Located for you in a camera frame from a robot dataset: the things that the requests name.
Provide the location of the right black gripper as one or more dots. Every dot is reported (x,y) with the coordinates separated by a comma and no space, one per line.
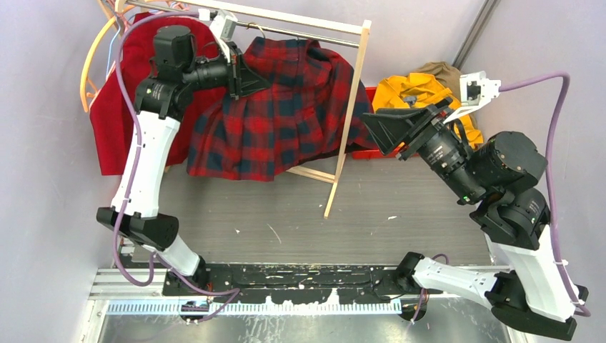
(407,124)

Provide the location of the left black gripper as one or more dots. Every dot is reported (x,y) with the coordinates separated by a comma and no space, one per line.
(241,79)

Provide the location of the dark plaid garment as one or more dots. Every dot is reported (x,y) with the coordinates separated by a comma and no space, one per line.
(300,118)

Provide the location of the wooden clothes rack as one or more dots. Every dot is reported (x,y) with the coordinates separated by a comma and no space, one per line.
(110,119)

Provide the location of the green hanger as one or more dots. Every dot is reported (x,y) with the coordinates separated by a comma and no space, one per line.
(253,25)

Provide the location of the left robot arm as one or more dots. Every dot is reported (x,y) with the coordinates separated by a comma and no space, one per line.
(158,109)

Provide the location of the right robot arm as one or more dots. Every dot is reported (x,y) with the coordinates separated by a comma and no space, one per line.
(500,180)

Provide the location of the light blue hanger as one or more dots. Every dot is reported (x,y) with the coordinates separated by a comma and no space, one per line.
(124,25)

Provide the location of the red plastic bin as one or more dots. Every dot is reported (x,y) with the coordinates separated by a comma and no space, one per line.
(371,153)

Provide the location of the yellow garment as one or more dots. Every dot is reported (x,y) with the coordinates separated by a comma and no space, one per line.
(415,90)

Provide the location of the tan garment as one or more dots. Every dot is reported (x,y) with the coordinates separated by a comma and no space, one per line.
(444,73)

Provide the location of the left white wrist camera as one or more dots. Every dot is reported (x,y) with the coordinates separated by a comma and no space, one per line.
(222,26)

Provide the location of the pink wire hanger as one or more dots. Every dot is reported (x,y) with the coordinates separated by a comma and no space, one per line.
(119,17)

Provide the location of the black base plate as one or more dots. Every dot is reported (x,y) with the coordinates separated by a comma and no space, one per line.
(309,284)

